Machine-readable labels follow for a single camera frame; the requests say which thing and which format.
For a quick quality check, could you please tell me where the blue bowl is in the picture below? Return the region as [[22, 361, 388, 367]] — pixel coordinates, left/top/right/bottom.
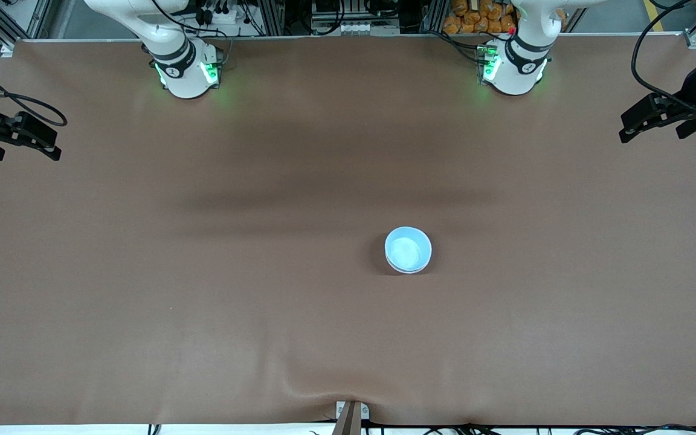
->
[[384, 227, 433, 272]]

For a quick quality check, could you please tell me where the white bowl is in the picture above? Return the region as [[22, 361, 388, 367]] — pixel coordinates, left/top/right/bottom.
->
[[386, 261, 432, 276]]

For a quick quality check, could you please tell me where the orange items pile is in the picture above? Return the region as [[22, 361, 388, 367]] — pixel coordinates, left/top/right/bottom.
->
[[443, 0, 519, 36]]

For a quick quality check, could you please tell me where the white power strip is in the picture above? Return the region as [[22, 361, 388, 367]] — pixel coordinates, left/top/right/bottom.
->
[[194, 0, 246, 26]]

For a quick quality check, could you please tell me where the white terminal block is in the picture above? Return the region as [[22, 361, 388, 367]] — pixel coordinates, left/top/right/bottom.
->
[[336, 21, 384, 36]]

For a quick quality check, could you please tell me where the brown table cloth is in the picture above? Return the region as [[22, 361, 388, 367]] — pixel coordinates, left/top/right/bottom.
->
[[0, 33, 696, 427]]

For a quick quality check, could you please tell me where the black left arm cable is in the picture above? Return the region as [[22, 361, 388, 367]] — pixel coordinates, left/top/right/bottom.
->
[[630, 0, 696, 114]]

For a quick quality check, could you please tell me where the black base cable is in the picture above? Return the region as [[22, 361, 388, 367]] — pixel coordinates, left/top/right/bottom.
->
[[431, 29, 483, 63]]

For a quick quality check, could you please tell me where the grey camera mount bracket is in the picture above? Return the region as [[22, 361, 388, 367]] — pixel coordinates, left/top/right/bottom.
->
[[335, 401, 370, 435]]

